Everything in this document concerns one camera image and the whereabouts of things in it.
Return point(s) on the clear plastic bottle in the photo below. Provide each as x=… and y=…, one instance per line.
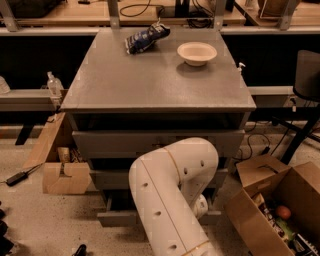
x=54, y=85

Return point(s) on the white pump bottle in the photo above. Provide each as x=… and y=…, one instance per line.
x=241, y=67

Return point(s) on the blue chip bag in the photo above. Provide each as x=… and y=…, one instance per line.
x=142, y=40

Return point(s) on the grey top drawer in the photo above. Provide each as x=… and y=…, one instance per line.
x=130, y=144

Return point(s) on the cardboard box with groceries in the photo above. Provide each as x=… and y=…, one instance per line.
x=266, y=184

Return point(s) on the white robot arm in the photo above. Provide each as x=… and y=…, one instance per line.
x=166, y=185

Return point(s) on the black office chair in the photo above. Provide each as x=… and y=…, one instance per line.
x=307, y=87

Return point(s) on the small left cardboard box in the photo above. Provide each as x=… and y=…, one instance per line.
x=63, y=169

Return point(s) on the black object bottom edge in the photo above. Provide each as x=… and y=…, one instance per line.
x=81, y=251

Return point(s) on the red apple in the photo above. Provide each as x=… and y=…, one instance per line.
x=283, y=212

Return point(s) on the grey bottom drawer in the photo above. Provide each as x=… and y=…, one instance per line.
x=121, y=211

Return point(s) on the grey drawer cabinet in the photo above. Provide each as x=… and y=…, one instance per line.
x=155, y=90

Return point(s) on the white paper bowl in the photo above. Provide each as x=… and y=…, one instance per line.
x=196, y=53

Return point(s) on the black power adapter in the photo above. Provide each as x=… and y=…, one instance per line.
x=20, y=176

